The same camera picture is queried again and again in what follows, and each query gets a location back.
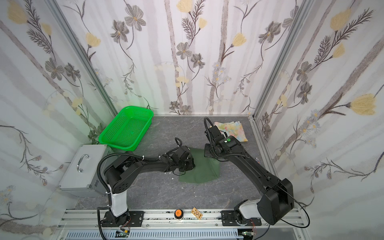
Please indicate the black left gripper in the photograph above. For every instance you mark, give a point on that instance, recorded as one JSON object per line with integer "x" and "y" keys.
{"x": 189, "y": 162}

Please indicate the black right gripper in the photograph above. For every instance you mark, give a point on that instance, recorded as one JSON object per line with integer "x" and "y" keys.
{"x": 209, "y": 151}

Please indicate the pastel floral skirt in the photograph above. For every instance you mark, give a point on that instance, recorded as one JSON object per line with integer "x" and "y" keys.
{"x": 234, "y": 129}

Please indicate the dark green skirt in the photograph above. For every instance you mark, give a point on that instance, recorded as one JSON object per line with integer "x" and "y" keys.
{"x": 205, "y": 170}

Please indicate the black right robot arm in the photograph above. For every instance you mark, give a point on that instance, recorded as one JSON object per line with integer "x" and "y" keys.
{"x": 277, "y": 197}

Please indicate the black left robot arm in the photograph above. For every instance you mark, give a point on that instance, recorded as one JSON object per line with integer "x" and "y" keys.
{"x": 116, "y": 172}

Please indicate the small wooden tag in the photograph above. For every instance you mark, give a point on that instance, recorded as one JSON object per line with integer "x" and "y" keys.
{"x": 197, "y": 213}

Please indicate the orange emergency stop button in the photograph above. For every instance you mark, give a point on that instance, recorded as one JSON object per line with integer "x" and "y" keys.
{"x": 178, "y": 214}

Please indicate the green plastic basket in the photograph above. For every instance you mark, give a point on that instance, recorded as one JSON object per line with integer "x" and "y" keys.
{"x": 127, "y": 129}

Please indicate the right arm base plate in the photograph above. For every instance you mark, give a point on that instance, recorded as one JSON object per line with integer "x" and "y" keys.
{"x": 232, "y": 218}

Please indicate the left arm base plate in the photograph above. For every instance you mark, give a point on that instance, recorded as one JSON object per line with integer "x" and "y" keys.
{"x": 132, "y": 218}

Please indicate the white slotted cable duct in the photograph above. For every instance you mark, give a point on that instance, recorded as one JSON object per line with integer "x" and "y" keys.
{"x": 178, "y": 234}

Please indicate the grey metal box with handle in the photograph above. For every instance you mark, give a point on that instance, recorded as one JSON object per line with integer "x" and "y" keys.
{"x": 80, "y": 178}

